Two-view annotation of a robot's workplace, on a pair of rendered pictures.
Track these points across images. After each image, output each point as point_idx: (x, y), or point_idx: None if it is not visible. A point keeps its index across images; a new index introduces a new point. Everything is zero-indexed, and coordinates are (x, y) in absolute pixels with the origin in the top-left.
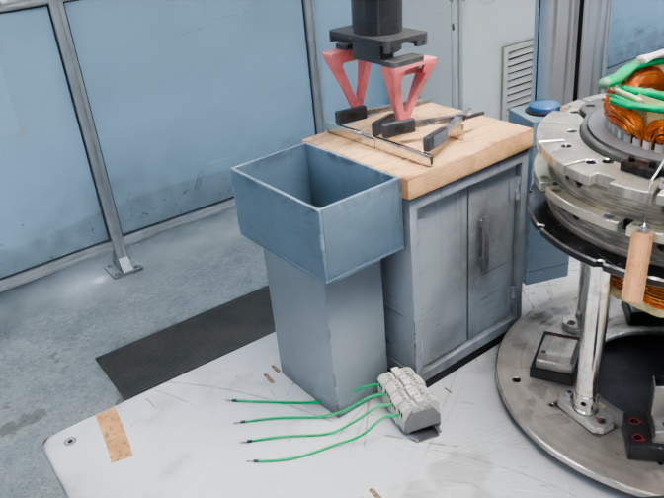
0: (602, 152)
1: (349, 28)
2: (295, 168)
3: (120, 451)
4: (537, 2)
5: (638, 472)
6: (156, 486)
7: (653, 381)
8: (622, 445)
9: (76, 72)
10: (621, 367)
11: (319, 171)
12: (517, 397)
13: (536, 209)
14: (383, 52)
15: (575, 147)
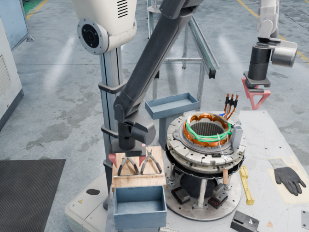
0: (201, 153)
1: (116, 147)
2: (116, 197)
3: None
4: (103, 93)
5: (221, 211)
6: None
7: (214, 190)
8: (212, 206)
9: None
10: (187, 187)
11: (123, 193)
12: (185, 212)
13: (184, 170)
14: (141, 153)
15: (194, 153)
